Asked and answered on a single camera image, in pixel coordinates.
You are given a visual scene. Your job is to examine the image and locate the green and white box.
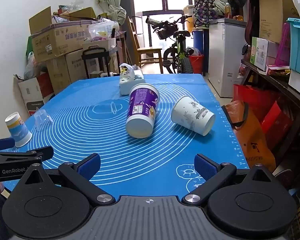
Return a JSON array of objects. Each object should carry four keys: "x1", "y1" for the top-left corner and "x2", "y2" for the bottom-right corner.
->
[{"x1": 250, "y1": 37, "x2": 280, "y2": 72}]

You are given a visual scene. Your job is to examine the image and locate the orange drink bottle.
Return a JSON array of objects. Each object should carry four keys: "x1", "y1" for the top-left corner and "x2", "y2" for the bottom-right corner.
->
[{"x1": 224, "y1": 2, "x2": 233, "y2": 19}]

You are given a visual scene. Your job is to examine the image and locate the white cardboard box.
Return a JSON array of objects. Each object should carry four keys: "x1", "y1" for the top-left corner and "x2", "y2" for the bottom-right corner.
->
[{"x1": 13, "y1": 74, "x2": 53, "y2": 117}]

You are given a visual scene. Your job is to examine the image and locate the dark hanging clothes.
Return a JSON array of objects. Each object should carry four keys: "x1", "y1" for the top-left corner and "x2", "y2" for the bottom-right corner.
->
[{"x1": 234, "y1": 0, "x2": 262, "y2": 43}]

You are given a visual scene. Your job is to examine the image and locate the printed white plastic bag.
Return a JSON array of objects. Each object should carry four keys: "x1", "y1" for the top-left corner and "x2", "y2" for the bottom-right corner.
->
[{"x1": 119, "y1": 63, "x2": 140, "y2": 84}]

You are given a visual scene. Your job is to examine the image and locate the grey plastic bag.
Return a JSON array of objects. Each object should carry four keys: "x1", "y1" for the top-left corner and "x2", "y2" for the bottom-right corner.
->
[{"x1": 24, "y1": 52, "x2": 48, "y2": 80}]

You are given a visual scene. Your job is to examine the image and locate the orange shopping bag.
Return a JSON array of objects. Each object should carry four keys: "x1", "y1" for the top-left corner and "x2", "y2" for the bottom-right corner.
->
[{"x1": 221, "y1": 100, "x2": 277, "y2": 173}]

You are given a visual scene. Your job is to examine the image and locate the large open cardboard box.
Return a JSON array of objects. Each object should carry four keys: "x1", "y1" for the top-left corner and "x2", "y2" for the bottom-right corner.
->
[{"x1": 29, "y1": 6, "x2": 91, "y2": 63}]

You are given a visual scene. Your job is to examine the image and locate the purple paper cup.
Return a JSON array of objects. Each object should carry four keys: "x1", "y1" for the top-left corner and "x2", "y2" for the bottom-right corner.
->
[{"x1": 126, "y1": 83, "x2": 160, "y2": 139}]

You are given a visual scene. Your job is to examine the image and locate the tall cardboard box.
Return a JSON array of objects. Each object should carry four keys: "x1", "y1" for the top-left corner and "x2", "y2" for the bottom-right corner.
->
[{"x1": 258, "y1": 0, "x2": 300, "y2": 43}]

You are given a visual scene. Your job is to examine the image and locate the red gift box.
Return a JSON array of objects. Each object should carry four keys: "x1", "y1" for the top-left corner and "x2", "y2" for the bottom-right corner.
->
[{"x1": 260, "y1": 101, "x2": 294, "y2": 151}]

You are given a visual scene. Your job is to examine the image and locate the blue barrel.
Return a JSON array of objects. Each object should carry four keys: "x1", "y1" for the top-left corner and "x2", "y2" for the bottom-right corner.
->
[{"x1": 192, "y1": 29, "x2": 210, "y2": 55}]

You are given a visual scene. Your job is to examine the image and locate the wooden chair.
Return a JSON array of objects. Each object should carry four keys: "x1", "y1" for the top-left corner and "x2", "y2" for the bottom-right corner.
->
[{"x1": 126, "y1": 16, "x2": 164, "y2": 74}]

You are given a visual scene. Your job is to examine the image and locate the dark wooden shelf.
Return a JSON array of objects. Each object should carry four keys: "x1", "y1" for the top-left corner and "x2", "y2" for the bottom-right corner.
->
[{"x1": 241, "y1": 59, "x2": 300, "y2": 188}]

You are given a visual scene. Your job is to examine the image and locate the black utility cart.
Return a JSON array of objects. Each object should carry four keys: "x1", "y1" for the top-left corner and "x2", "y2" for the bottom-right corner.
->
[{"x1": 81, "y1": 46, "x2": 121, "y2": 79}]

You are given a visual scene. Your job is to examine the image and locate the white chest freezer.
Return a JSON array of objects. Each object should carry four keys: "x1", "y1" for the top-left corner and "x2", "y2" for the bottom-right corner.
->
[{"x1": 208, "y1": 18, "x2": 248, "y2": 98}]

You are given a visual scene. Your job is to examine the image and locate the black and green bicycle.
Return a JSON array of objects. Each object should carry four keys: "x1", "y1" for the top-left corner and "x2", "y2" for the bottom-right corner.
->
[{"x1": 145, "y1": 15, "x2": 205, "y2": 74}]

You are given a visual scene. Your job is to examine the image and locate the clear plastic container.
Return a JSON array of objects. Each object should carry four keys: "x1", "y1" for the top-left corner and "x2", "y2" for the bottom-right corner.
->
[{"x1": 88, "y1": 21, "x2": 120, "y2": 42}]

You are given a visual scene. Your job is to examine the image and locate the pink plastic basket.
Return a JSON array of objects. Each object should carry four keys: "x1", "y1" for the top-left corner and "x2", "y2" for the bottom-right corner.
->
[{"x1": 275, "y1": 22, "x2": 292, "y2": 67}]

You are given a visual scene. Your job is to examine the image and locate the clear plastic cup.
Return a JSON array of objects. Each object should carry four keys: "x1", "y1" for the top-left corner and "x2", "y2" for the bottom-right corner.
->
[{"x1": 34, "y1": 109, "x2": 54, "y2": 132}]

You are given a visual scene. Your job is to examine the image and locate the red bucket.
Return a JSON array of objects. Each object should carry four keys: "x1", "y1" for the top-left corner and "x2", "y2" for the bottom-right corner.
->
[{"x1": 189, "y1": 54, "x2": 205, "y2": 74}]

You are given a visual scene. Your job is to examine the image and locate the red shopping bag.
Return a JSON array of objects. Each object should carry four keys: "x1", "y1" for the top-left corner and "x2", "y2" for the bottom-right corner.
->
[{"x1": 233, "y1": 84, "x2": 278, "y2": 121}]

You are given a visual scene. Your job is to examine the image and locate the white cup with grey print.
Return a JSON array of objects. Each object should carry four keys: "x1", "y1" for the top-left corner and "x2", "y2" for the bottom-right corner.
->
[{"x1": 171, "y1": 95, "x2": 216, "y2": 137}]

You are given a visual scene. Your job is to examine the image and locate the red snack packet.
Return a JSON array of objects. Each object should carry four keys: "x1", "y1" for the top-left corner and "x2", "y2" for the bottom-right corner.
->
[{"x1": 266, "y1": 64, "x2": 291, "y2": 77}]

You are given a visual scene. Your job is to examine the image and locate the floral fabric bag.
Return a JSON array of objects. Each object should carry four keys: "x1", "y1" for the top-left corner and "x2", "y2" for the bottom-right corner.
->
[{"x1": 193, "y1": 0, "x2": 225, "y2": 28}]

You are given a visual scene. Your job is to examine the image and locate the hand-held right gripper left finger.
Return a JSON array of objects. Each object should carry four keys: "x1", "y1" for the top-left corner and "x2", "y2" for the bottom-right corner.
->
[{"x1": 20, "y1": 153, "x2": 116, "y2": 207}]

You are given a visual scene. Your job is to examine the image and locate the small yellow and blue cup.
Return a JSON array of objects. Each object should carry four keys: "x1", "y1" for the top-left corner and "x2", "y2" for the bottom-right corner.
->
[{"x1": 4, "y1": 112, "x2": 32, "y2": 148}]

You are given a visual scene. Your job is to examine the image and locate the blue silicone baking mat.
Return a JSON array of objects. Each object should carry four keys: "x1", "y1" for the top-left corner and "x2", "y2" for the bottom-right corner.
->
[{"x1": 0, "y1": 74, "x2": 250, "y2": 200}]

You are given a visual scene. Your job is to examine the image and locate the brown cardboard box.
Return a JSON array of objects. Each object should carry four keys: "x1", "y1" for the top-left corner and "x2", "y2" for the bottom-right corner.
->
[{"x1": 46, "y1": 49, "x2": 87, "y2": 94}]

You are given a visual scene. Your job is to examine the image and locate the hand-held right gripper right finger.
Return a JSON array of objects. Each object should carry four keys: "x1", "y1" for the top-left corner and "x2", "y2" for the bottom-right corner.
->
[{"x1": 182, "y1": 153, "x2": 275, "y2": 205}]

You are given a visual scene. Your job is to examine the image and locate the flat cardboard box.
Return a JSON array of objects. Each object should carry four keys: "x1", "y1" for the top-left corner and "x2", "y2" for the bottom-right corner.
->
[{"x1": 58, "y1": 6, "x2": 98, "y2": 21}]

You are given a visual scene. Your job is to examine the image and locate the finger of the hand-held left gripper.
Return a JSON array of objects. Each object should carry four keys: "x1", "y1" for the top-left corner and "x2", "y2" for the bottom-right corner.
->
[
  {"x1": 0, "y1": 137, "x2": 16, "y2": 152},
  {"x1": 27, "y1": 146, "x2": 54, "y2": 162}
]

